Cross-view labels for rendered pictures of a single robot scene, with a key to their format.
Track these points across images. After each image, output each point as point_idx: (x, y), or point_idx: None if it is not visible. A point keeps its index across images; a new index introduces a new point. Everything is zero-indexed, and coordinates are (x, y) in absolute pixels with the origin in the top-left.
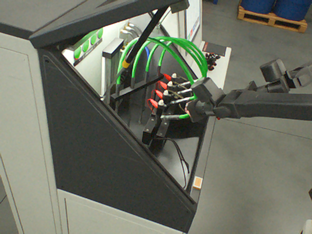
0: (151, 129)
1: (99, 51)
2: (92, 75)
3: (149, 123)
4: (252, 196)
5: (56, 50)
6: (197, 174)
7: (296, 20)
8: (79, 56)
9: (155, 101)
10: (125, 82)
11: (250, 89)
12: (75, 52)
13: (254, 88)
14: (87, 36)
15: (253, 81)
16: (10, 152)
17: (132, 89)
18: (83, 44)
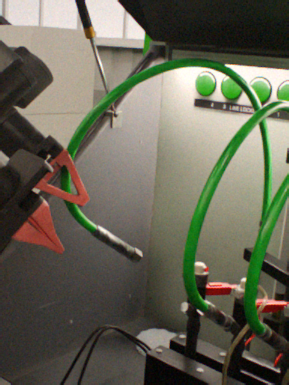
0: (184, 344)
1: (284, 139)
2: (247, 171)
3: (207, 347)
4: None
5: (159, 47)
6: (2, 382)
7: None
8: (202, 91)
9: (225, 286)
10: None
11: (14, 156)
12: (197, 78)
13: (17, 170)
14: (208, 55)
15: (40, 162)
16: None
17: (281, 270)
18: (222, 80)
